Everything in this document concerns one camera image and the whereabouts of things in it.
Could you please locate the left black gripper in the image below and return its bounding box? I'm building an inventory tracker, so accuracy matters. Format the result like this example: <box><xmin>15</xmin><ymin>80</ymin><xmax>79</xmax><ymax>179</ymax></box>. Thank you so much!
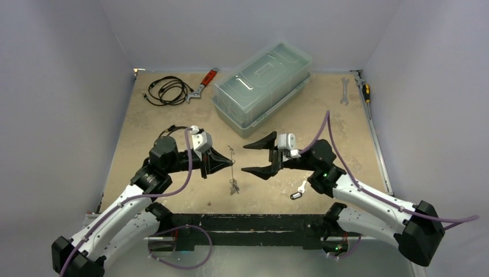
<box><xmin>165</xmin><ymin>145</ymin><xmax>232</xmax><ymax>178</ymax></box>

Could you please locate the white oval keyring holder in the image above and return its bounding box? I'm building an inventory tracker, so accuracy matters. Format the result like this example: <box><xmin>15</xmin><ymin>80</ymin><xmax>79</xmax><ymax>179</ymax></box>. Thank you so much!
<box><xmin>227</xmin><ymin>145</ymin><xmax>240</xmax><ymax>196</ymax></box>

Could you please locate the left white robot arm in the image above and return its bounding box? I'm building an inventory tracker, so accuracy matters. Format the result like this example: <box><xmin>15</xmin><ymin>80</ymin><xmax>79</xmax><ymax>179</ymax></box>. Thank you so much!
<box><xmin>51</xmin><ymin>132</ymin><xmax>233</xmax><ymax>276</ymax></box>

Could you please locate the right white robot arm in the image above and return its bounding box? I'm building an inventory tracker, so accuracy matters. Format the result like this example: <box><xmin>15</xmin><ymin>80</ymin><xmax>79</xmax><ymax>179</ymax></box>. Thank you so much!
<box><xmin>242</xmin><ymin>131</ymin><xmax>445</xmax><ymax>267</ymax></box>

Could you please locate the silver key with black tag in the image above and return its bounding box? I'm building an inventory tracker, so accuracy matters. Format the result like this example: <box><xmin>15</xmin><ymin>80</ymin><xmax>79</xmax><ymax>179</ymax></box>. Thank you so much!
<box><xmin>290</xmin><ymin>180</ymin><xmax>307</xmax><ymax>200</ymax></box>

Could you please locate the clear plastic storage box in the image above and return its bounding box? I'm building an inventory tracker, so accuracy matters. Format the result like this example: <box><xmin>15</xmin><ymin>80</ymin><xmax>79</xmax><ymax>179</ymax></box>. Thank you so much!
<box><xmin>212</xmin><ymin>41</ymin><xmax>312</xmax><ymax>138</ymax></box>

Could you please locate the silver open-end spanner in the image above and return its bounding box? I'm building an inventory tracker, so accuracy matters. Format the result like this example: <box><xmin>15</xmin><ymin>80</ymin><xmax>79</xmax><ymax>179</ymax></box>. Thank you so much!
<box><xmin>340</xmin><ymin>77</ymin><xmax>349</xmax><ymax>106</ymax></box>

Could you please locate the yellow black screwdriver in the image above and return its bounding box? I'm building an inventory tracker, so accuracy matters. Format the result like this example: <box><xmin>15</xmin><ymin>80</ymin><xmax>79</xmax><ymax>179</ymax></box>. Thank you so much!
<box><xmin>362</xmin><ymin>84</ymin><xmax>371</xmax><ymax>119</ymax></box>

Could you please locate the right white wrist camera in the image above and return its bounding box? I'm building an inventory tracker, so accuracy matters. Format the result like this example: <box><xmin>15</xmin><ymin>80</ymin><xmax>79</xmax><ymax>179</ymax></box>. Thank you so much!
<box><xmin>277</xmin><ymin>133</ymin><xmax>300</xmax><ymax>161</ymax></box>

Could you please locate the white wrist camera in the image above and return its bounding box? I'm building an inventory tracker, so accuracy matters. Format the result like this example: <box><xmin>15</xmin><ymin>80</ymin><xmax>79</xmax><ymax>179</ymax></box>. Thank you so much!
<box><xmin>277</xmin><ymin>133</ymin><xmax>300</xmax><ymax>161</ymax></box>
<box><xmin>190</xmin><ymin>125</ymin><xmax>213</xmax><ymax>153</ymax></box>

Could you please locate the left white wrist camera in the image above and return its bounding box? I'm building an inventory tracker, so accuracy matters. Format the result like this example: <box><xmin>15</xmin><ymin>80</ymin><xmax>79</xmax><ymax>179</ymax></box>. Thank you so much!
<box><xmin>190</xmin><ymin>125</ymin><xmax>213</xmax><ymax>153</ymax></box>

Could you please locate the black looped cable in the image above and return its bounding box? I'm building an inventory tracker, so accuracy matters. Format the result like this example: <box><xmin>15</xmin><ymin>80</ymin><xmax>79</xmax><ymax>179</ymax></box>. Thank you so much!
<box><xmin>157</xmin><ymin>124</ymin><xmax>190</xmax><ymax>140</ymax></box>

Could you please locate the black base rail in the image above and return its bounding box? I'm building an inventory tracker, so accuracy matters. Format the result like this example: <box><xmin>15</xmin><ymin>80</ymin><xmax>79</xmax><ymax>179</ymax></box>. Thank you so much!
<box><xmin>160</xmin><ymin>214</ymin><xmax>344</xmax><ymax>251</ymax></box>

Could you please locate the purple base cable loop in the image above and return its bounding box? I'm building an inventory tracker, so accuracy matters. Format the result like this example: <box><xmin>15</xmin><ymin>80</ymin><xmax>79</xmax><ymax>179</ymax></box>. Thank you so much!
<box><xmin>147</xmin><ymin>224</ymin><xmax>213</xmax><ymax>270</ymax></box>

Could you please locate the coiled black cable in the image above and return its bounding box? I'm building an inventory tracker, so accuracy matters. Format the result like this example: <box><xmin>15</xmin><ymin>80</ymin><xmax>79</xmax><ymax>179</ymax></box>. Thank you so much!
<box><xmin>143</xmin><ymin>76</ymin><xmax>194</xmax><ymax>107</ymax></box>

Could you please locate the red handled adjustable wrench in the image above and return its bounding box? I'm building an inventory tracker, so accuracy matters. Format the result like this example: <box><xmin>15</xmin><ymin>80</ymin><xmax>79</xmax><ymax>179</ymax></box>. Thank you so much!
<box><xmin>185</xmin><ymin>68</ymin><xmax>219</xmax><ymax>103</ymax></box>

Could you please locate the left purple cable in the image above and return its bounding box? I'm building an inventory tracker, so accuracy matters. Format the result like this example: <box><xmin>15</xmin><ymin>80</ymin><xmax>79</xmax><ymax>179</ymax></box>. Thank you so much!
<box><xmin>58</xmin><ymin>126</ymin><xmax>195</xmax><ymax>277</ymax></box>

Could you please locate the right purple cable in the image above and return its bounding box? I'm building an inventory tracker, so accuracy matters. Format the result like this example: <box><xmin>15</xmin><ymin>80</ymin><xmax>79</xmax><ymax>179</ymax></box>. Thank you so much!
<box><xmin>298</xmin><ymin>110</ymin><xmax>480</xmax><ymax>231</ymax></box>

